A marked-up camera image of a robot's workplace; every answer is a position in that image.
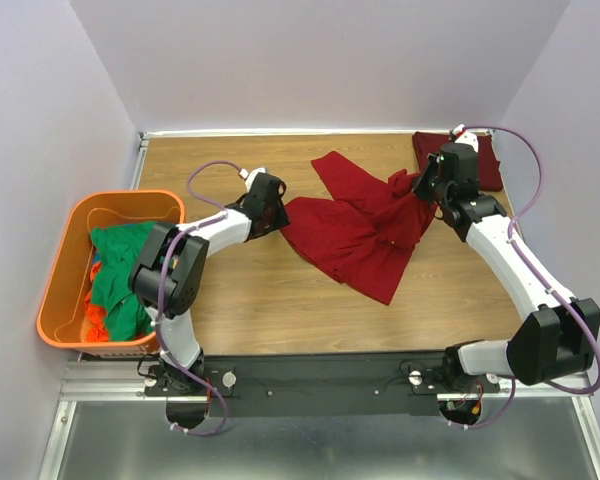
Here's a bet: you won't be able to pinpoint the green t shirt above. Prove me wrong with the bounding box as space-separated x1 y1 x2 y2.
90 221 155 342

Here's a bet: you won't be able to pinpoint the orange plastic basket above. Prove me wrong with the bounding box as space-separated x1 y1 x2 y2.
36 190 186 357

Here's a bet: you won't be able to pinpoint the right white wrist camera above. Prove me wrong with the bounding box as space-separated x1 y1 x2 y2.
449 124 479 153

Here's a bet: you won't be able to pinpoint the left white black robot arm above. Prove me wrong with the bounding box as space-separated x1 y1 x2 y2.
128 167 290 395

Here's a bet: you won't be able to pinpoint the orange t shirt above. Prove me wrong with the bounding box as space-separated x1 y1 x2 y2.
84 261 110 343

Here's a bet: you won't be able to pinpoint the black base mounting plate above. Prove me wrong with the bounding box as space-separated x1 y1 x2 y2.
144 350 499 419

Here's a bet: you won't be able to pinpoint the folded dark red t shirt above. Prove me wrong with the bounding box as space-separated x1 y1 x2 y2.
412 132 503 192

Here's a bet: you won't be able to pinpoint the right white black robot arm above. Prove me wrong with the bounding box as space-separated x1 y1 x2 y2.
415 136 600 395

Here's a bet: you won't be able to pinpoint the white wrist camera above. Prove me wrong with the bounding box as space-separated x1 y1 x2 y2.
449 124 479 153
238 167 268 190

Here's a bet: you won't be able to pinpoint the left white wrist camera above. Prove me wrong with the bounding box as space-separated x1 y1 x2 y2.
238 167 268 190

